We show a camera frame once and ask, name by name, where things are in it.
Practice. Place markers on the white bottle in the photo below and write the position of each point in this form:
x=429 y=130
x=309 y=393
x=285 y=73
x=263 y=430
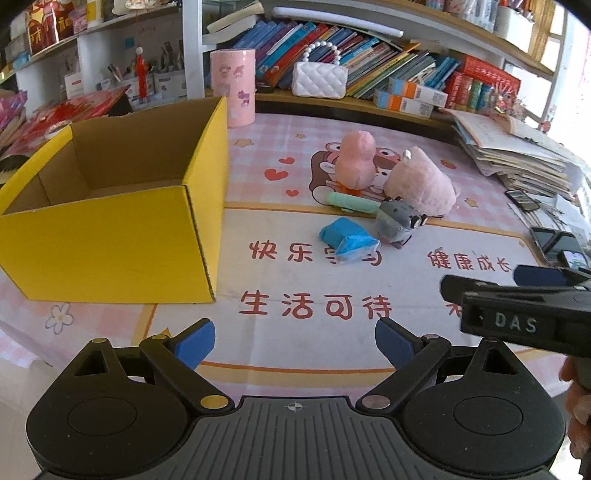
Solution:
x=95 y=11

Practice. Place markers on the smartphone with lit screen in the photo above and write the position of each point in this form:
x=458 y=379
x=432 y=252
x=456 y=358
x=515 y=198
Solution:
x=575 y=259

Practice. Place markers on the white box with red mark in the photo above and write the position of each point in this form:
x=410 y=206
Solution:
x=75 y=86

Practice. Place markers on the red tassel ornament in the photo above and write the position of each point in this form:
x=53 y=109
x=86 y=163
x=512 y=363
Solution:
x=142 y=74

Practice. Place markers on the black calculator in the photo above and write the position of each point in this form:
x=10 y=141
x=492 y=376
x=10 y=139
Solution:
x=521 y=199

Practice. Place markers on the red gift box set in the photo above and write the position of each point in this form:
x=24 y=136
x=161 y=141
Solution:
x=482 y=83

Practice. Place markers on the white shelf unit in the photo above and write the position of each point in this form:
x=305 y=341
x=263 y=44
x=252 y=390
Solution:
x=194 y=46

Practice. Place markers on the row of colourful books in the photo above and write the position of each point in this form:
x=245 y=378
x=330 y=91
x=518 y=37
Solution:
x=369 y=55

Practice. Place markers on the person's right hand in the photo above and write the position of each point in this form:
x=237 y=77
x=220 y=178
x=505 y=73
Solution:
x=581 y=415

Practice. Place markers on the wooden bookshelf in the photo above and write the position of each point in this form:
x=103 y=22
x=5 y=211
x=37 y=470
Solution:
x=461 y=39

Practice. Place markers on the blue packet in clear wrap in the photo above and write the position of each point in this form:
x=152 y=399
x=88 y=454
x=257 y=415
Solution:
x=358 y=248

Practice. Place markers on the yellow cardboard box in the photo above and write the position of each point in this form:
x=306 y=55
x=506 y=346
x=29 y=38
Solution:
x=115 y=240

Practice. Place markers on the red and gold boxes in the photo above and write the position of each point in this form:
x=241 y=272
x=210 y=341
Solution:
x=48 y=21

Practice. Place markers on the pen display box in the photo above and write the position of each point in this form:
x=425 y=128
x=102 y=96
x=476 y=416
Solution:
x=170 y=78

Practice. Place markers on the pink plush duck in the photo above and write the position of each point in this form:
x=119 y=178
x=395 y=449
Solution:
x=354 y=159

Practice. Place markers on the shelf row of thin booklets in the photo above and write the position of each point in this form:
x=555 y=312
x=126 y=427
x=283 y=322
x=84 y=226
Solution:
x=475 y=14

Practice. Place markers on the pink shiny wrapping foil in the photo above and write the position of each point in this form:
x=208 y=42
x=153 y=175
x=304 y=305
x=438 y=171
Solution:
x=11 y=113

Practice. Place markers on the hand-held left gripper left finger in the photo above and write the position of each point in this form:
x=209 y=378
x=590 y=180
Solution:
x=198 y=344

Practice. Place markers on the pink plush toy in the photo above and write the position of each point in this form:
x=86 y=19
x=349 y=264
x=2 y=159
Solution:
x=420 y=184

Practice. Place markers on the red plastic bag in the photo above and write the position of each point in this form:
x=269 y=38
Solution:
x=78 y=108

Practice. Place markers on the stack of papers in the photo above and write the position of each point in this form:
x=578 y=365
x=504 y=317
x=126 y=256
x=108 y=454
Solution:
x=512 y=152

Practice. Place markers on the mint green tube pouch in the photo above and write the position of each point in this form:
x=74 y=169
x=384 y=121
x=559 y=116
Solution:
x=351 y=202

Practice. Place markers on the pink printed cylinder container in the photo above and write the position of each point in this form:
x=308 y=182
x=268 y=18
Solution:
x=233 y=87

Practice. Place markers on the black smartphone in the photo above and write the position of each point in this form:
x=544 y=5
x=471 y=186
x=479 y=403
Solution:
x=551 y=240

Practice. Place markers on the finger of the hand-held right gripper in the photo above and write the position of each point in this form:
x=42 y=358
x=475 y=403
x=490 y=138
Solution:
x=538 y=276
x=468 y=287

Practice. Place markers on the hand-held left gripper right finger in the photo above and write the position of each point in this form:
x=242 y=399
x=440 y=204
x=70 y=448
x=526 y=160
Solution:
x=392 y=344

